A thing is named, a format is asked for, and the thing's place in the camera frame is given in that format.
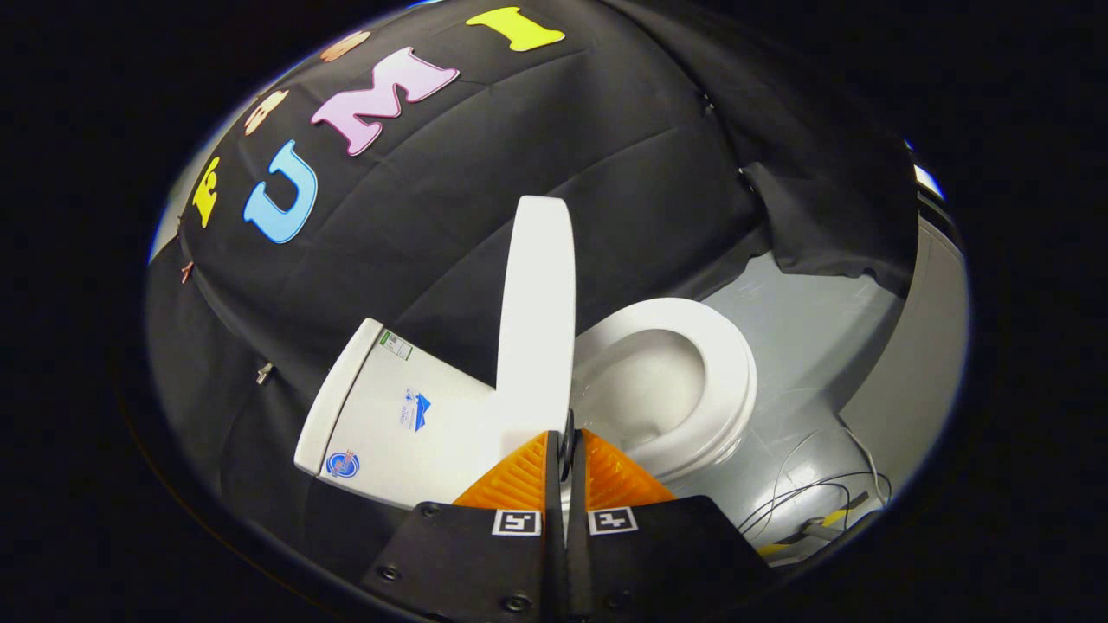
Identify white toilet tank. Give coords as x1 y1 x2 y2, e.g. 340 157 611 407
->
294 318 520 510

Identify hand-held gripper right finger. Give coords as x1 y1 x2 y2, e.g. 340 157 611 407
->
567 428 780 623

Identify thin black cables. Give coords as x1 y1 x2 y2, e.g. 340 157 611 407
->
736 422 894 542

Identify white toilet lid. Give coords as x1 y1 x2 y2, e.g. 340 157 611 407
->
495 196 577 453

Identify black backdrop cloth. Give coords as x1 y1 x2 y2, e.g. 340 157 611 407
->
145 0 920 582

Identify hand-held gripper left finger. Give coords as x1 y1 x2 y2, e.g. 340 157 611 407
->
359 430 569 623

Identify white toilet bowl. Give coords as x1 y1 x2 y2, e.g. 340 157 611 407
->
575 331 706 453

